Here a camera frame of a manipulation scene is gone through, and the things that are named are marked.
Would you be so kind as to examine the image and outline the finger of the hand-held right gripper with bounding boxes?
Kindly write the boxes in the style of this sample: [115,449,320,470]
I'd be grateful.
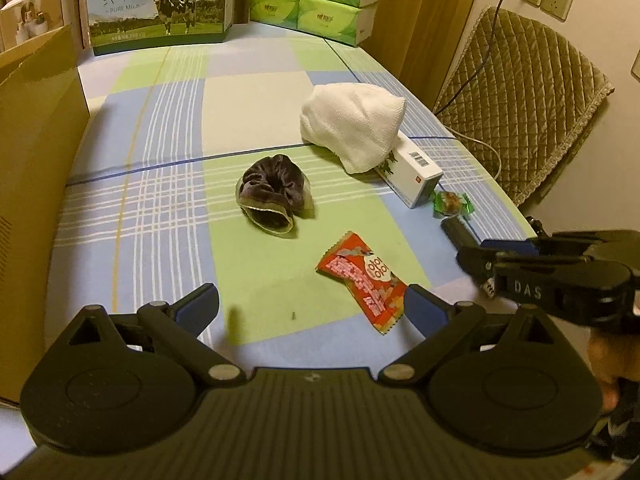
[456,245,506,287]
[480,237,541,257]

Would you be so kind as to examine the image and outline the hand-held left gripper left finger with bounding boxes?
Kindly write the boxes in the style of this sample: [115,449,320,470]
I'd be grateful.
[57,283,247,387]

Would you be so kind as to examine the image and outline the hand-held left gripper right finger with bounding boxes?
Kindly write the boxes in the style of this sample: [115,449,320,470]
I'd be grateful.
[377,285,563,387]

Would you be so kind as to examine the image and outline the black lighter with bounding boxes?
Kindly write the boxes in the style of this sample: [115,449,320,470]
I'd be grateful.
[441,216,498,297]

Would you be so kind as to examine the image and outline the green candy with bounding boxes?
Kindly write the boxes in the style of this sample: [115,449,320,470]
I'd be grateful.
[432,191,476,219]

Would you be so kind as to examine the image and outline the red snack packet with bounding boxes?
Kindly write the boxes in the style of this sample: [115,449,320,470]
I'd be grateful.
[315,230,408,336]

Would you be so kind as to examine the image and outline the dark velvet scrunchie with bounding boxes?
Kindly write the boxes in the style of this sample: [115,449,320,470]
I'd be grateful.
[235,154,316,237]

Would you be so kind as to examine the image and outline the white cloth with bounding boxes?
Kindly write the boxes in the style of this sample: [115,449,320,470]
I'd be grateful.
[299,84,406,175]

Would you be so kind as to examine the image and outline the brown cardboard box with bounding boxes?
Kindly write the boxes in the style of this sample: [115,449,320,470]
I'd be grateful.
[0,25,91,406]

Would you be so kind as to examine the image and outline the person's right hand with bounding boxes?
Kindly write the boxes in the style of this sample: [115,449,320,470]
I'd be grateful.
[585,331,640,411]

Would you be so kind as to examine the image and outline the quilted olive chair cover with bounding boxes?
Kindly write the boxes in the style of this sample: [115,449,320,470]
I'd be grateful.
[432,6,615,208]

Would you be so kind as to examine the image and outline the wooden wardrobe panel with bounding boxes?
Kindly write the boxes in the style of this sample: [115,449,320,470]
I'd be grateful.
[365,0,483,111]

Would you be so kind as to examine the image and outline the blue milk carton box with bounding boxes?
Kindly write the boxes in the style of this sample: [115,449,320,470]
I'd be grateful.
[75,0,236,57]

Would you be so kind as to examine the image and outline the stack of green tissue packs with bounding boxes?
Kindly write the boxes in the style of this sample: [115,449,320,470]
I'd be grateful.
[247,0,386,47]

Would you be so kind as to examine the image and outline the small white photo box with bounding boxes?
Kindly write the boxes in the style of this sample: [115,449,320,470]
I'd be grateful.
[0,0,83,53]

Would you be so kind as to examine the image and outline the white cable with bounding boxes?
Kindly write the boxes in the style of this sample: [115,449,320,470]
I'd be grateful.
[447,125,504,181]

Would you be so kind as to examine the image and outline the grey charger cable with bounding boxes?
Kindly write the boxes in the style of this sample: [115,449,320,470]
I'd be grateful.
[434,0,525,111]

